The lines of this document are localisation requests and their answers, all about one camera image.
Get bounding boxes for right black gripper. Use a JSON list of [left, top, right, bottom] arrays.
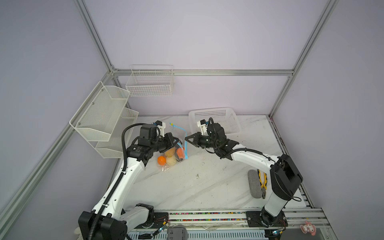
[[183, 132, 218, 149]]

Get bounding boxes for yellow toy mango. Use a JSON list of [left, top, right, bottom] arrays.
[[164, 147, 176, 158]]

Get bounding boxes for clear zip top bag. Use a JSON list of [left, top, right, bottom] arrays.
[[157, 123, 188, 172]]

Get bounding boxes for orange toy fruit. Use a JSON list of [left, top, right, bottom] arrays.
[[157, 156, 167, 166], [176, 147, 186, 161]]

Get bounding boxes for cream toy pear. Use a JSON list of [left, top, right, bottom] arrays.
[[166, 156, 178, 167]]

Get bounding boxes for white plastic basket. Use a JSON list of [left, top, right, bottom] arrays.
[[189, 108, 241, 135]]

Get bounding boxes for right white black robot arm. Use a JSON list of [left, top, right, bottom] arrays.
[[185, 123, 303, 228]]

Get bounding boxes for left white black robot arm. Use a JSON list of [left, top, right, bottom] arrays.
[[78, 124, 180, 240]]

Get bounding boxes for white two-tier mesh shelf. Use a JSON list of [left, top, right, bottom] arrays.
[[69, 82, 139, 159]]

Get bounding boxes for grey felt eraser block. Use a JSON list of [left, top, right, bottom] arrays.
[[248, 170, 262, 199]]

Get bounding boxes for grey power adapter box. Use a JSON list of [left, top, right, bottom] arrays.
[[167, 225, 188, 240]]

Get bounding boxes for pink plush toy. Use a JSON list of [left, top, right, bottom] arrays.
[[300, 221, 317, 236]]

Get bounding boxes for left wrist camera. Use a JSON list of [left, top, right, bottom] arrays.
[[140, 121, 166, 141]]

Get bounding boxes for white wire wall basket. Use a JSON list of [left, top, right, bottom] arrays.
[[126, 65, 174, 97]]

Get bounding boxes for yellow handled pliers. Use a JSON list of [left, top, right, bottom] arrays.
[[258, 170, 268, 199]]

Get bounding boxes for left black corrugated cable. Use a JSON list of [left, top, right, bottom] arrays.
[[86, 122, 148, 240]]

